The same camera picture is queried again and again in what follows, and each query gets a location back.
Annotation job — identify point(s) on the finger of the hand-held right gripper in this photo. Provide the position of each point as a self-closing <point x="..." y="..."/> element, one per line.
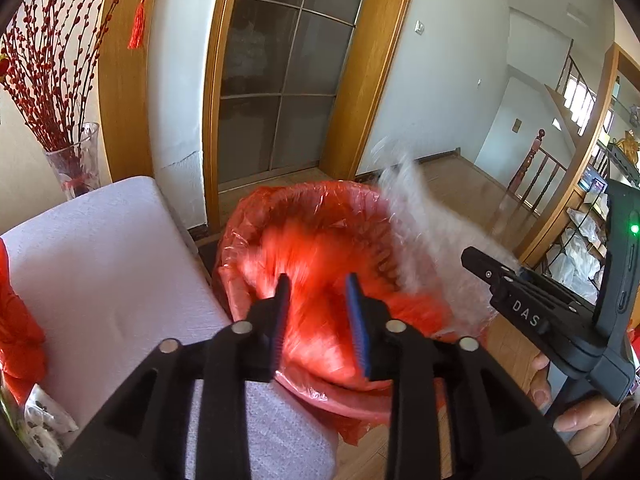
<point x="487" y="267"/>

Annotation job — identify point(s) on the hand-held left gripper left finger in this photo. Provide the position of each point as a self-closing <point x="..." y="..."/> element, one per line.
<point x="282" y="310"/>

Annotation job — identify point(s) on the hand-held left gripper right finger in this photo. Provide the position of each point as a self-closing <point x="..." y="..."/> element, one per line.
<point x="357" y="320"/>

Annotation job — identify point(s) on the clear plastic wrap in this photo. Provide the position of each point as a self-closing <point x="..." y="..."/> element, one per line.
<point x="425" y="220"/>

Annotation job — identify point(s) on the red plastic trash basket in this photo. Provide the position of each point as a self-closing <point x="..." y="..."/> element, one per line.
<point x="325" y="392"/>

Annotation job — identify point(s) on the red-lined trash bin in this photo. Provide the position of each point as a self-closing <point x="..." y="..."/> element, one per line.
<point x="240" y="240"/>

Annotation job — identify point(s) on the person's right hand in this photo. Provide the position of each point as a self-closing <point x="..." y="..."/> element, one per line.
<point x="590" y="417"/>

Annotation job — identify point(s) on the white plastic bag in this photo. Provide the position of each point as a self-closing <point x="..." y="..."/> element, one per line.
<point x="575" y="252"/>

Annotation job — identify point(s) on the red-brown stair railing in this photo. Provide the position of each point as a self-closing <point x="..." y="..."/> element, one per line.
<point x="536" y="160"/>

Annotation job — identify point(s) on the black metal shelf rack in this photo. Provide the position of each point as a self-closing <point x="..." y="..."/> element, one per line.
<point x="617" y="160"/>

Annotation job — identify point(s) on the gold ornament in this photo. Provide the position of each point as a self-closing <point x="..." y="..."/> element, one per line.
<point x="627" y="146"/>

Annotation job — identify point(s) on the white clothed table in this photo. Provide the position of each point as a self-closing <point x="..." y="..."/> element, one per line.
<point x="100" y="285"/>

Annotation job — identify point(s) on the wooden staircase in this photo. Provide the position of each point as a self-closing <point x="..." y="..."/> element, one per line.
<point x="575" y="85"/>

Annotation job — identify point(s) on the frosted glass sliding door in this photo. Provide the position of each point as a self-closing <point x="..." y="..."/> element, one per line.
<point x="280" y="60"/>

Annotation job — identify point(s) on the glass vase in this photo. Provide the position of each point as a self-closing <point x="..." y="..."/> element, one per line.
<point x="75" y="170"/>

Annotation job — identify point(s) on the white patterned wrapper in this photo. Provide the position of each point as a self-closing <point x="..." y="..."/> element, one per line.
<point x="47" y="425"/>

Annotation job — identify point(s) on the red plastic bag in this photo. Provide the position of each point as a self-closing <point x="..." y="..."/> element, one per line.
<point x="20" y="335"/>

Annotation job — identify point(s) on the red berry branches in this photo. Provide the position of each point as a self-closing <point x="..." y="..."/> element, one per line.
<point x="45" y="85"/>

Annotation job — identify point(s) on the small red hanging ornament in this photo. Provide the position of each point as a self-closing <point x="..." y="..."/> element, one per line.
<point x="3" y="67"/>

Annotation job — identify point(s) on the wooden doorway frame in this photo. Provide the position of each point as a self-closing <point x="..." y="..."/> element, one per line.
<point x="565" y="195"/>

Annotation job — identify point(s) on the brown wall panel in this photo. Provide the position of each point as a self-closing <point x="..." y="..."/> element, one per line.
<point x="517" y="125"/>

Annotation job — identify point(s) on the white light switch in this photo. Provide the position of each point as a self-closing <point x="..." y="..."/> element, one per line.
<point x="420" y="27"/>

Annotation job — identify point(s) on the red knot wall ornament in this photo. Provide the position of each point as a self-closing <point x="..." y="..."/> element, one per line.
<point x="137" y="25"/>

